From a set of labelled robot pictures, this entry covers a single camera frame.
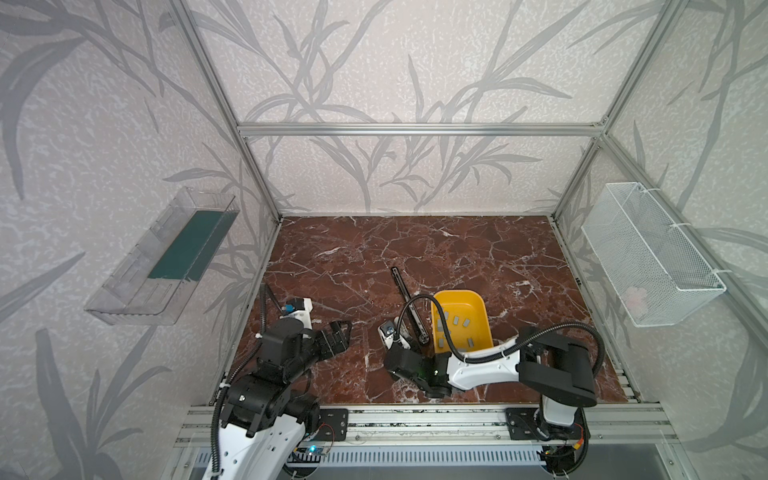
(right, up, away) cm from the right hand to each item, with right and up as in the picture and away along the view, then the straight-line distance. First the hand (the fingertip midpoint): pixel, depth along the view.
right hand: (387, 339), depth 85 cm
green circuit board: (-19, -24, -13) cm, 33 cm away
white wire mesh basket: (+58, +21, -23) cm, 66 cm away
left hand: (-10, +9, -13) cm, 19 cm away
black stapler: (+11, +1, +1) cm, 11 cm away
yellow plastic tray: (+25, +4, +6) cm, 26 cm away
